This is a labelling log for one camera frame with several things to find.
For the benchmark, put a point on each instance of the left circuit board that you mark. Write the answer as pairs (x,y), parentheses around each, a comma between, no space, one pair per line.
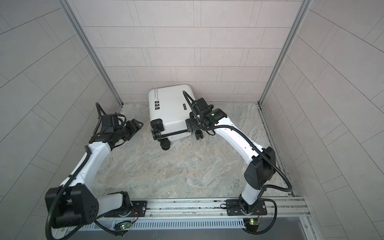
(123,226)

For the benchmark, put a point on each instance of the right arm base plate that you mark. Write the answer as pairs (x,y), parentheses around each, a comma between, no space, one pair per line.
(236,207)

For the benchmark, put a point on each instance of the white black suitcase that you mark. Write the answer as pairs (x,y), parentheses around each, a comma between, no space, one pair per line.
(170,115)

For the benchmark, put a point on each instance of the metal corner post left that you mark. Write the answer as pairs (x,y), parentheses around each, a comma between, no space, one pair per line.
(68,12)

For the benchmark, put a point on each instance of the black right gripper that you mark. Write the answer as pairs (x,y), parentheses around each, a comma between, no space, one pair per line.
(194,125)

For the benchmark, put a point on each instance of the right circuit board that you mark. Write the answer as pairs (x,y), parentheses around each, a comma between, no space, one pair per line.
(251,225)

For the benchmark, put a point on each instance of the aluminium mounting rail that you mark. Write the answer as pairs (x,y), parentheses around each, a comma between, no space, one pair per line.
(212,208)

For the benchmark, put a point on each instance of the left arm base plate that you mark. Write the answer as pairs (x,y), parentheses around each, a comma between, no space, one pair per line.
(136,209)

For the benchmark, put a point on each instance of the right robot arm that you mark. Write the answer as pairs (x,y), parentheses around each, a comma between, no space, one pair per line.
(259,172)

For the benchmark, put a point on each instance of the circuit board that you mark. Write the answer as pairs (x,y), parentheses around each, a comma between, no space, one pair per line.
(123,226)
(251,225)

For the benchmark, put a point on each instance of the metal corner post right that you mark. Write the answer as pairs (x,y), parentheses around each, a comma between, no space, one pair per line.
(286,47)

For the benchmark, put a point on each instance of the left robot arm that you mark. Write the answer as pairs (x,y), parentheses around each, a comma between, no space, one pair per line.
(72,203)

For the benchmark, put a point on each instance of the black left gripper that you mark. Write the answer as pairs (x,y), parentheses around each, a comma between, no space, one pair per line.
(133,129)

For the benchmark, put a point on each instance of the metal corner post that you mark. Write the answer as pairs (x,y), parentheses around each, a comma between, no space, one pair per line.
(286,47)
(68,12)

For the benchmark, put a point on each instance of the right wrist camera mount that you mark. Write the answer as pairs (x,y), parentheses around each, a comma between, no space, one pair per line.
(201,103)

